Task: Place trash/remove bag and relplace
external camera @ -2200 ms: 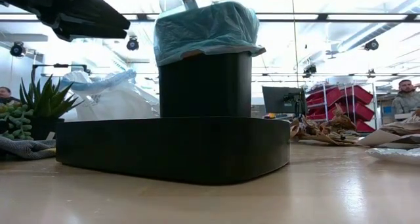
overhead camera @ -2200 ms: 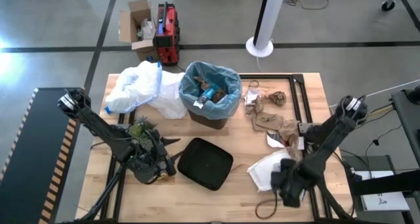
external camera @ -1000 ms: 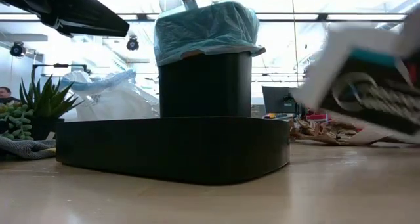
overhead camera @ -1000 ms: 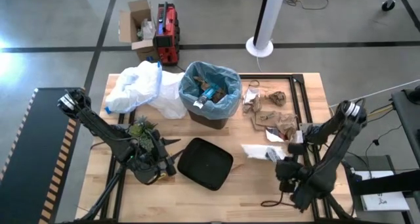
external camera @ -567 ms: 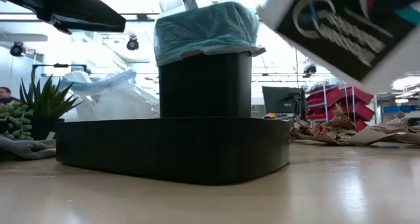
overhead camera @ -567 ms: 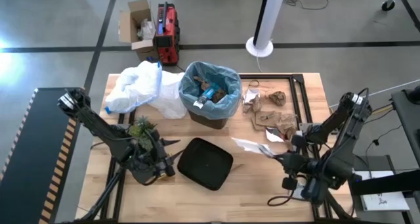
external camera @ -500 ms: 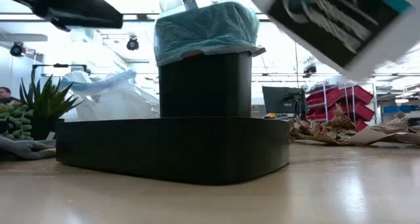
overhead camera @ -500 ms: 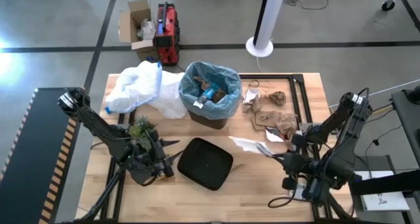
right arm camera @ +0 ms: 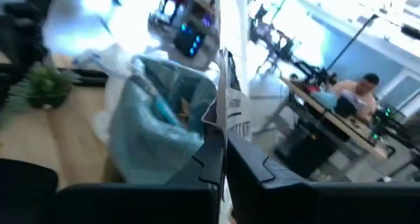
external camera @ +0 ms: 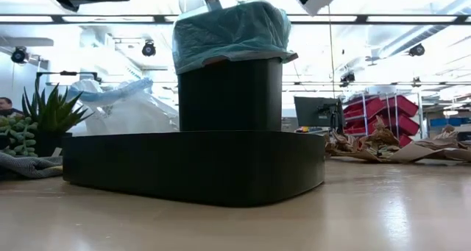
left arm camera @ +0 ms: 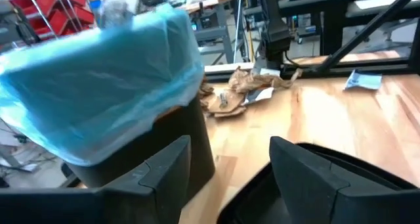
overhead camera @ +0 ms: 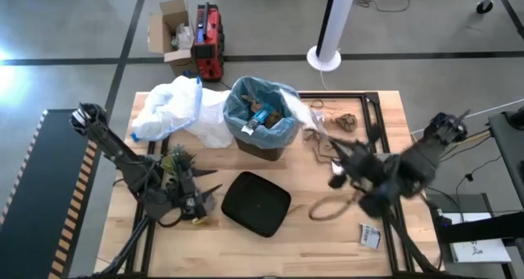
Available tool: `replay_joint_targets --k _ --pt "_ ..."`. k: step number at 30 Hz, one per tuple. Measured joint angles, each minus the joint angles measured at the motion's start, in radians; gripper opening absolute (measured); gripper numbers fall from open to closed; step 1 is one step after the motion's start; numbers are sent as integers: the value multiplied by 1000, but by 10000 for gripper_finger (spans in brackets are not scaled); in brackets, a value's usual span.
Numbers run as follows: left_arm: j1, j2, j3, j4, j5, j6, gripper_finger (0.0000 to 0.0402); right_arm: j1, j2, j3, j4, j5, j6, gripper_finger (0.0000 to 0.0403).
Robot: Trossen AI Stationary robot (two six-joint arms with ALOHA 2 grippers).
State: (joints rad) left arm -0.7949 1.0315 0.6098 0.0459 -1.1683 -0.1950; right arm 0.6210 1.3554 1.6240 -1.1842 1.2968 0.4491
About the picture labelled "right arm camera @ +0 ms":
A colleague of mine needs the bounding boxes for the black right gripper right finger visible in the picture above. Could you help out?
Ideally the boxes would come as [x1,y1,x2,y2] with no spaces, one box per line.
[226,130,420,224]

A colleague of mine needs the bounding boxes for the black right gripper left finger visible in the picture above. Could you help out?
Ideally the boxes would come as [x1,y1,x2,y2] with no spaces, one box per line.
[55,129,227,224]

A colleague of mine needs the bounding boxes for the blue plastic trash bag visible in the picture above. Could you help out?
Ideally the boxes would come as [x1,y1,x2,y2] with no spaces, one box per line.
[108,55,218,185]

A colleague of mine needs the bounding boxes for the brown paper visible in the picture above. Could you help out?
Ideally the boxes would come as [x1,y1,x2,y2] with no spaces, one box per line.
[177,97,193,122]

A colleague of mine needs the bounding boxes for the white printed paper packet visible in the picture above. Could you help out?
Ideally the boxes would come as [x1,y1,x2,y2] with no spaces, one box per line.
[201,48,253,143]

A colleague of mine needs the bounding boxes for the white plastic trash bag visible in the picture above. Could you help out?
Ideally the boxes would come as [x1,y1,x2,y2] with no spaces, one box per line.
[72,43,155,145]

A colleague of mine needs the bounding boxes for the wooden background work table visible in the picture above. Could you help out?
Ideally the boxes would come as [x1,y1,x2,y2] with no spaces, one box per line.
[280,76,390,161]

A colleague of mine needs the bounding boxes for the person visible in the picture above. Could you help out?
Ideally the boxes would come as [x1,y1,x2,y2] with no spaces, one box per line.
[331,72,379,125]

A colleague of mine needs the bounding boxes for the computer with blue lights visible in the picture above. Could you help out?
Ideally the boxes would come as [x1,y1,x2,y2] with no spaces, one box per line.
[173,22,207,58]

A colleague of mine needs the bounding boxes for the white round pillar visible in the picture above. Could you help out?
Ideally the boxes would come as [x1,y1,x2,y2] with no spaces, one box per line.
[215,0,252,93]

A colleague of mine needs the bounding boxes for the black boom pole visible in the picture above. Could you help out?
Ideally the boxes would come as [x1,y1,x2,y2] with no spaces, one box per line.
[325,13,381,72]

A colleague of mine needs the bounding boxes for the green artificial succulent plant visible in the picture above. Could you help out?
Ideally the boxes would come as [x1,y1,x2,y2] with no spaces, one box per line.
[26,67,75,110]

